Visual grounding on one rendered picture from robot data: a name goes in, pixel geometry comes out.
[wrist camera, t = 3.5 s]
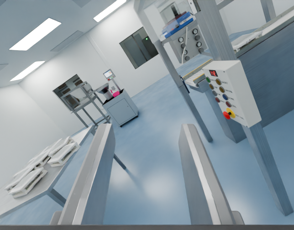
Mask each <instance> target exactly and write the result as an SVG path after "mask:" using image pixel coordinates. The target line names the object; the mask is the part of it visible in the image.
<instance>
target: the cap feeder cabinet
mask: <svg viewBox="0 0 294 230"><path fill-rule="evenodd" d="M119 92H120V94H119V95H118V96H116V97H112V98H111V99H109V100H106V101H105V102H104V103H103V105H102V107H103V108H104V109H105V110H106V112H107V113H108V114H109V116H110V117H111V118H112V119H113V121H114V122H115V123H116V124H117V126H118V127H119V126H120V127H122V126H121V125H122V124H124V123H126V122H127V121H129V120H131V119H132V118H134V117H135V116H136V117H138V116H137V115H138V108H137V106H136V105H135V104H134V102H133V101H132V99H131V98H130V96H129V95H128V93H127V92H126V91H125V89H122V90H121V91H119Z"/></svg>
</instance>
